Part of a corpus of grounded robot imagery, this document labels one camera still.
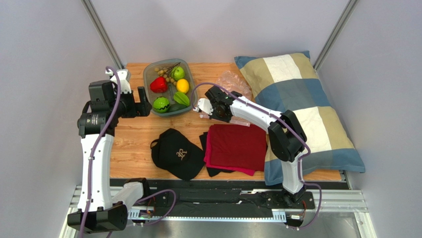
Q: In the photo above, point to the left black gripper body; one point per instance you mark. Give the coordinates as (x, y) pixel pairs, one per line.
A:
(126, 107)

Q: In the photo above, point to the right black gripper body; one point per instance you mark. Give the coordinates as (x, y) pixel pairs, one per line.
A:
(212, 98)

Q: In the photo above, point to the green watermelon toy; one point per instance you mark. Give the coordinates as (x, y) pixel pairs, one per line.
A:
(161, 104)

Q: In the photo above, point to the clear zip top bag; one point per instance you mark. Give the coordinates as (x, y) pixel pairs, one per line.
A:
(232, 82)

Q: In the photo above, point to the brown longan bunch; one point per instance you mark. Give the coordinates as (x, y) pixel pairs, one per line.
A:
(167, 72)

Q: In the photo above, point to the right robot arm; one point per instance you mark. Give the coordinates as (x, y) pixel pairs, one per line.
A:
(286, 136)

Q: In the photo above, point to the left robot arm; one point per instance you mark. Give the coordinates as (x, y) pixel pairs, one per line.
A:
(98, 211)

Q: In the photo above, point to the grey plastic food tray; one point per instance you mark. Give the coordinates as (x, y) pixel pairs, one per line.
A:
(150, 75)

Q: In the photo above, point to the red bell pepper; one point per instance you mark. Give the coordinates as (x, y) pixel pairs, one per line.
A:
(159, 85)

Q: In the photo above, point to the dark green avocado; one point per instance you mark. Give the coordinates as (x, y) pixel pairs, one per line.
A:
(176, 107)

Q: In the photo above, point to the green star fruit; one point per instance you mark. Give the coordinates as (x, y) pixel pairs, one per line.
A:
(181, 98)

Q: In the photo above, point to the yellow lemon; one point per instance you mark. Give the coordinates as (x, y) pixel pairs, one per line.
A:
(182, 85)

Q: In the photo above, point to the green apple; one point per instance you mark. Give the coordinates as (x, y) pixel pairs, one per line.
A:
(177, 73)

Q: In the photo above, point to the black baseball cap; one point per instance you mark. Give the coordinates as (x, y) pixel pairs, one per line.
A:
(173, 152)

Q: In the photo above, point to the dark red folded cloth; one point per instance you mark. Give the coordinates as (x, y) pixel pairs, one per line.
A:
(236, 147)

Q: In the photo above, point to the pink folded cloth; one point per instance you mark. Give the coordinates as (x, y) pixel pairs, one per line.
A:
(230, 170)

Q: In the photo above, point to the plaid pillow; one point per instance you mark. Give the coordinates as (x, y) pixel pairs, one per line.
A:
(289, 82)

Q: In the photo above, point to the black folded cloth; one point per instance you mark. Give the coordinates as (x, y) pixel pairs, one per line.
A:
(211, 171)

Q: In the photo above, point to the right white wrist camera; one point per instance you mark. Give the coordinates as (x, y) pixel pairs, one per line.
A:
(203, 106)

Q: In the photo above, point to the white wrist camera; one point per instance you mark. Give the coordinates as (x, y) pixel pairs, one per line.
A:
(124, 77)
(203, 106)

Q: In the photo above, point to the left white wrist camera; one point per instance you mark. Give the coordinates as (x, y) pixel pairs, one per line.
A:
(124, 77)

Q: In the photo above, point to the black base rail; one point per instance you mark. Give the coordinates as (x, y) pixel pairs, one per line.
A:
(220, 199)

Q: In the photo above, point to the left aluminium frame post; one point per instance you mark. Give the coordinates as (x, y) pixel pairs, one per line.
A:
(96, 20)

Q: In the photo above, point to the aluminium frame post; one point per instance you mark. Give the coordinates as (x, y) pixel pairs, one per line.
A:
(335, 33)
(96, 20)

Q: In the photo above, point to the right aluminium frame post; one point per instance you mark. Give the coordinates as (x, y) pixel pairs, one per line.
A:
(335, 33)

